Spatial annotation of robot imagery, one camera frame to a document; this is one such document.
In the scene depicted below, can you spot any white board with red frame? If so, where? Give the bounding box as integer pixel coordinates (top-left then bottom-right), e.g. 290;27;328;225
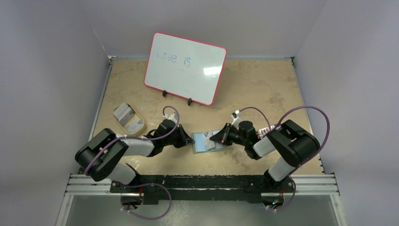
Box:
144;32;228;105

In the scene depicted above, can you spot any loose VIP card in tray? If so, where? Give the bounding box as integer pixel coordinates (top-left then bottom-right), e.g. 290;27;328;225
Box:
126;119;145;134

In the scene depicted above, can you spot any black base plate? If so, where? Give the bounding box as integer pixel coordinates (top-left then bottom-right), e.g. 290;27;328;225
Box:
110;175;296;205

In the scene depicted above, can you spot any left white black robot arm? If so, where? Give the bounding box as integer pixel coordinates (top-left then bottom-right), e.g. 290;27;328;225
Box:
75;119;195;193

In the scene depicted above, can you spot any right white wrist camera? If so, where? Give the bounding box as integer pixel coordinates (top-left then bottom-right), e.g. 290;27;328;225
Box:
231;110;243;127

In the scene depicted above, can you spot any colourful marker pack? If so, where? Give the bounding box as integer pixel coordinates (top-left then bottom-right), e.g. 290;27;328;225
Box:
256;125;276;139

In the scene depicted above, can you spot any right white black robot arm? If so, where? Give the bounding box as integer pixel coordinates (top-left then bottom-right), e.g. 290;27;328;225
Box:
209;120;320;192

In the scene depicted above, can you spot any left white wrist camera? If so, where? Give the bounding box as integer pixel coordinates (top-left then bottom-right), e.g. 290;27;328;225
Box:
163;112;179;124

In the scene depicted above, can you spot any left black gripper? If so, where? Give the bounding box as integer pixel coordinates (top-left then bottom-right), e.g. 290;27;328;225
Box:
162;124;194;148

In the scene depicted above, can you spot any stack of credit cards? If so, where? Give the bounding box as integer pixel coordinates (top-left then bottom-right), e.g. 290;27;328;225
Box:
113;103;135;123

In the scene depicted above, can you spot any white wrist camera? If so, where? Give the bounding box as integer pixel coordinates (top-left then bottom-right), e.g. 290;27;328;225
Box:
163;112;179;124
231;110;243;127

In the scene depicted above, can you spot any gold oval metal tray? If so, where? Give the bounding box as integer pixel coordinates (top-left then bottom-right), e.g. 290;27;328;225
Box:
112;102;145;136

